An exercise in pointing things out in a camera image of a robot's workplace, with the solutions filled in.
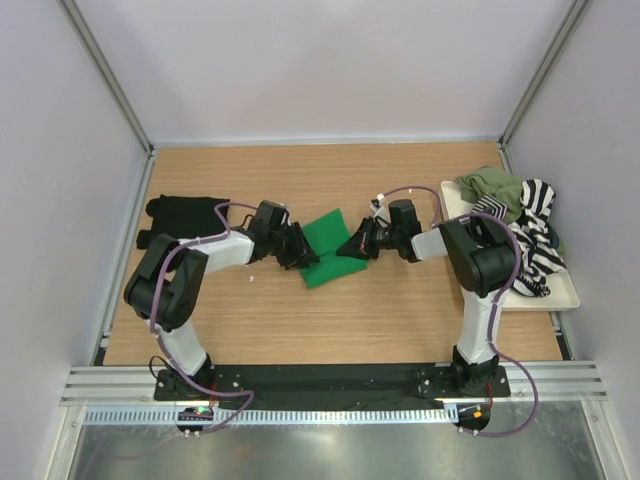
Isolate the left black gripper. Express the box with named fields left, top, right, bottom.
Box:
left=267, top=222, right=319, bottom=270

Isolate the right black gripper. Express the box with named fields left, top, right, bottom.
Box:
left=337, top=215, right=402, bottom=260

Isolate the bright green tank top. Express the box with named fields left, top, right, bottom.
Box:
left=300, top=209, right=367, bottom=289

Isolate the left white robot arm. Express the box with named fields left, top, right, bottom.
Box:
left=123, top=200, right=320, bottom=400

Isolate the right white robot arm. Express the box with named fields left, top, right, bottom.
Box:
left=336, top=199, right=520, bottom=396

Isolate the olive green tank top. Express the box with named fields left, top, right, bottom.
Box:
left=454, top=166, right=565, bottom=255

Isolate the black white striped tank top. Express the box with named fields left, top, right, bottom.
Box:
left=469, top=178, right=569, bottom=299

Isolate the white plastic tray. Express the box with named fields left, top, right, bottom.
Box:
left=439, top=181, right=580, bottom=312

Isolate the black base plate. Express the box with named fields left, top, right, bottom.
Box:
left=153, top=362, right=511, bottom=412

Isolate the aluminium front rail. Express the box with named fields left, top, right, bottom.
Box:
left=59, top=361, right=607, bottom=406

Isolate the slotted cable duct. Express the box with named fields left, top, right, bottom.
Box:
left=83, top=405, right=458, bottom=427

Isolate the right aluminium frame post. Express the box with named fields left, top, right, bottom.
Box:
left=498, top=0, right=593, bottom=151

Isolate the aluminium frame post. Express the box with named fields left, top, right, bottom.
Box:
left=59, top=0, right=156, bottom=156
left=498, top=0, right=593, bottom=151

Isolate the left aluminium frame post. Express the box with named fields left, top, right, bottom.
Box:
left=59, top=0, right=156, bottom=156

